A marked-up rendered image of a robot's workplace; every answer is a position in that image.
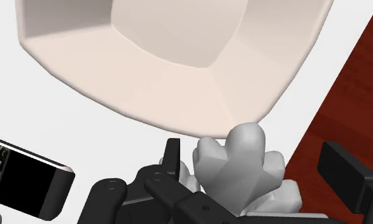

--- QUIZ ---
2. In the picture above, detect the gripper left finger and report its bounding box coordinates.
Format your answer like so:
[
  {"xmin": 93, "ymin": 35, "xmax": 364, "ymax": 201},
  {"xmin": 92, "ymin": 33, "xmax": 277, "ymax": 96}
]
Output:
[{"xmin": 77, "ymin": 137, "xmax": 247, "ymax": 224}]

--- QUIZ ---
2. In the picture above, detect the black mobile phone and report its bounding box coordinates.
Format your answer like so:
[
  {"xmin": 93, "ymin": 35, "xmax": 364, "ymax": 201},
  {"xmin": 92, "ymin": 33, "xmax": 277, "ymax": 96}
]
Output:
[{"xmin": 0, "ymin": 134, "xmax": 76, "ymax": 221}]

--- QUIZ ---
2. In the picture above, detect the cream angular bowl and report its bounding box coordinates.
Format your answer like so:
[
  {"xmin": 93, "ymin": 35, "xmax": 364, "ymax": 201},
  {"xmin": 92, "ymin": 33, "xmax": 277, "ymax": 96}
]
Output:
[{"xmin": 15, "ymin": 0, "xmax": 335, "ymax": 139}]

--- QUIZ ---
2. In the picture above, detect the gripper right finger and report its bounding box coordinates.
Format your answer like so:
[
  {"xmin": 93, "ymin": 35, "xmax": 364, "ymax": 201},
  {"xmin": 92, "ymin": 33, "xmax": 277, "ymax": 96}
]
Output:
[{"xmin": 316, "ymin": 141, "xmax": 373, "ymax": 224}]

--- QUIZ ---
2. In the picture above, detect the white lumpy figure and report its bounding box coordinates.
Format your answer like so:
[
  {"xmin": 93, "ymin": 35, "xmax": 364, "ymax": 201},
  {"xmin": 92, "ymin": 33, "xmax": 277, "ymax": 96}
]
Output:
[{"xmin": 158, "ymin": 122, "xmax": 303, "ymax": 218}]

